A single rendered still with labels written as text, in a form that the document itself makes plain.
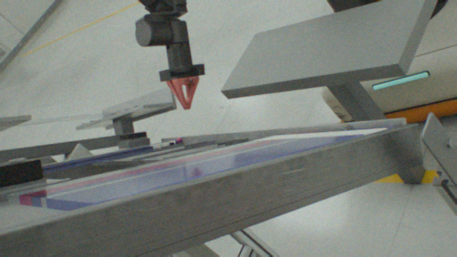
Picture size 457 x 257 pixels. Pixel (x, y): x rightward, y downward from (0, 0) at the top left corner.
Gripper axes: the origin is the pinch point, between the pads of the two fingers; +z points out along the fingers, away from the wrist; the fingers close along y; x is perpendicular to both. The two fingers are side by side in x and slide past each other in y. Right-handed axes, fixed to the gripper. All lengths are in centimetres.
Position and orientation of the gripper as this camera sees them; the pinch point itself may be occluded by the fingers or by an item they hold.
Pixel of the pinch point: (186, 106)
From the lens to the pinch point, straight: 128.1
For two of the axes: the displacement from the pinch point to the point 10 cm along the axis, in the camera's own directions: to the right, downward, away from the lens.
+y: 6.5, -0.5, -7.6
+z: 1.5, 9.9, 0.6
